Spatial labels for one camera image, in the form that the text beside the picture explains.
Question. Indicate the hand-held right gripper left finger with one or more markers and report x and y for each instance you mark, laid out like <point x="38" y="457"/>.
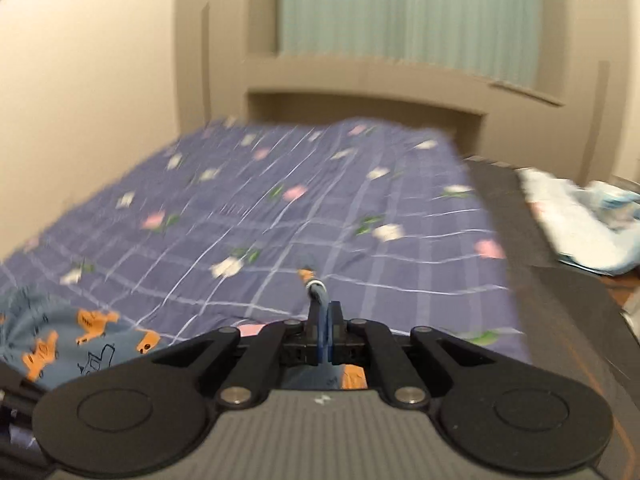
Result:
<point x="317" y="332"/>

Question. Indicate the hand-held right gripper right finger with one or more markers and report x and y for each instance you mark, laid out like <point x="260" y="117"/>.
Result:
<point x="334" y="332"/>

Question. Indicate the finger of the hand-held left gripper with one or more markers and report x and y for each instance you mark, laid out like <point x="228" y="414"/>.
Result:
<point x="15" y="400"/>

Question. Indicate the blue pants with orange print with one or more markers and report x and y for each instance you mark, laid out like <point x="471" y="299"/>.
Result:
<point x="60" y="320"/>

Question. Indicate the blue checkered floral bedsheet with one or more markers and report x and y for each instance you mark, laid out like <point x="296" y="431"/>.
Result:
<point x="250" y="220"/>

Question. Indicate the beige headboard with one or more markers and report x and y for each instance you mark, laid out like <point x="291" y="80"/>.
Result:
<point x="360" y="80"/>

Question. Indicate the light blue crumpled cloth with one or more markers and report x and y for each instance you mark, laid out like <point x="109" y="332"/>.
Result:
<point x="570" y="220"/>

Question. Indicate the beige cabinet panel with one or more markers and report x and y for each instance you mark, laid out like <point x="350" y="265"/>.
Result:
<point x="585" y="35"/>
<point x="220" y="35"/>

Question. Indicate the pale green window curtain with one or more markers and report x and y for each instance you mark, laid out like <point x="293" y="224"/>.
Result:
<point x="400" y="10"/>

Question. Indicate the dark bed frame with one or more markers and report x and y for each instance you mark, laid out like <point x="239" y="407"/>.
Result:
<point x="510" y="210"/>

